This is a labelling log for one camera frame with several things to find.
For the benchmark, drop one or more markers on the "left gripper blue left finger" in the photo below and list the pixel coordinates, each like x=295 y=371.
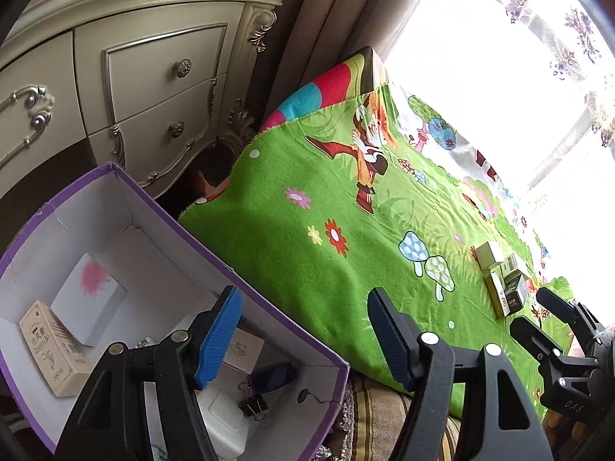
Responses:
x=212 y=333

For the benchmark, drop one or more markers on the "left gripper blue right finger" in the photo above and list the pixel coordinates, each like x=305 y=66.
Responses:
x=397 y=334

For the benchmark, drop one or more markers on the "black binder clip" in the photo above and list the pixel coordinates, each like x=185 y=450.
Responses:
x=252 y=404

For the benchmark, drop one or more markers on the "black barcode product box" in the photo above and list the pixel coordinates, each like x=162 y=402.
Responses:
x=515 y=292

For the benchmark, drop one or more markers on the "white box with pink stain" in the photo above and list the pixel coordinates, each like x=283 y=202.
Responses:
x=88 y=301

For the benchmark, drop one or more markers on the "beige illustrated carton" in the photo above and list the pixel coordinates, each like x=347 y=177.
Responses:
x=59 y=357

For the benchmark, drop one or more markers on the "white flat box in bin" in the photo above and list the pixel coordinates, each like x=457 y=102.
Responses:
x=243 y=351

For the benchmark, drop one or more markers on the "striped beige sofa cushion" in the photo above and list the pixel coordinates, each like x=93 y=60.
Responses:
x=368 y=423

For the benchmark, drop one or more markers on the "white yellow label box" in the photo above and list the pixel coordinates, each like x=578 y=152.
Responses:
x=497 y=295

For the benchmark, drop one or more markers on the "silver white small box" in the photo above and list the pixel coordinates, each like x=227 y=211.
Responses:
x=489 y=254

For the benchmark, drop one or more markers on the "purple cardboard storage box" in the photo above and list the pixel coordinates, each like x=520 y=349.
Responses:
x=169 y=276

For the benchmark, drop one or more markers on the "green cartoon print blanket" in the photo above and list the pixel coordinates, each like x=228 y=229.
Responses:
x=349 y=186

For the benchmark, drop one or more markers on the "cream ornate dresser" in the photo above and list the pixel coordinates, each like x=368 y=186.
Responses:
x=147 y=84

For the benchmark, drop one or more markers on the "white lace sheer curtain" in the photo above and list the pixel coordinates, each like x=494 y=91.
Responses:
x=525 y=80

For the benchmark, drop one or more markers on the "pink curtain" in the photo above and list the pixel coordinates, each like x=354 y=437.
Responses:
x=311 y=36

